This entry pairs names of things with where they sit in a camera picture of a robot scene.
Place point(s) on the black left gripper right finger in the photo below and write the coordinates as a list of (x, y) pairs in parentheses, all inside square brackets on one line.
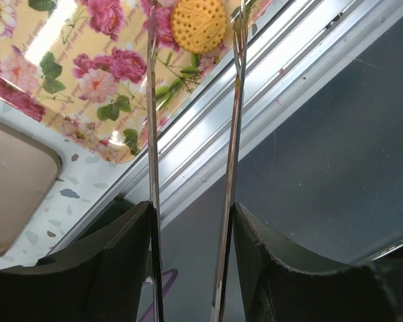
[(282, 281)]

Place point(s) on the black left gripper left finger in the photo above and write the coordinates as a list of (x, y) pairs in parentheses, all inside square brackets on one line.
[(98, 278)]

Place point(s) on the metal tongs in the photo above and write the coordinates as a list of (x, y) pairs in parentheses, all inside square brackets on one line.
[(240, 37)]

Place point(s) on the gold tin lid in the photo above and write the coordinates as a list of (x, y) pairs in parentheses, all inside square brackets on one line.
[(28, 169)]

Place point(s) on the floral yellow tray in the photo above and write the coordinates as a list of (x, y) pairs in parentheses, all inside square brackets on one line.
[(80, 68)]

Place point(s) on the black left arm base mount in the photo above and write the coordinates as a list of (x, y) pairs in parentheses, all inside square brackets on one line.
[(89, 225)]

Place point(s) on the aluminium table rail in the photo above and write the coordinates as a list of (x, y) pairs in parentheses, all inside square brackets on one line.
[(295, 48)]

